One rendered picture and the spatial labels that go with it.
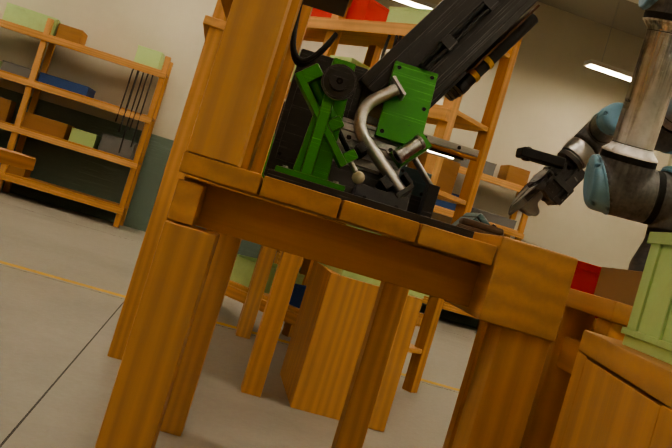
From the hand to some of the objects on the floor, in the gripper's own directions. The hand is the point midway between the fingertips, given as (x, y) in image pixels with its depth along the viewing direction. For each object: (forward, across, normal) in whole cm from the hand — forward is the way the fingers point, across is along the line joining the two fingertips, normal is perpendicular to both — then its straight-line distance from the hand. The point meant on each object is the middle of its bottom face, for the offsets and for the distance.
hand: (510, 208), depth 201 cm
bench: (+104, +20, -17) cm, 108 cm away
